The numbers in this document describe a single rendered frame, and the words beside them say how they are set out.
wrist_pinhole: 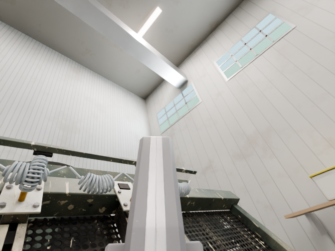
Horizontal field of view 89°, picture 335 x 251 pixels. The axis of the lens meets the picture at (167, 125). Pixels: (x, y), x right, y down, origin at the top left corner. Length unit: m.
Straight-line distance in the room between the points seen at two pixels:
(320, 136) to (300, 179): 0.67
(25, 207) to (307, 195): 3.04
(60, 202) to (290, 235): 2.92
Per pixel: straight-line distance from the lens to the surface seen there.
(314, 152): 3.22
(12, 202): 0.67
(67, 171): 1.29
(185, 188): 0.87
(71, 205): 0.78
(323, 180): 2.51
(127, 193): 0.81
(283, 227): 3.22
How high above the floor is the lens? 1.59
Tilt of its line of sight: 38 degrees up
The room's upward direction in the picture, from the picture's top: 15 degrees counter-clockwise
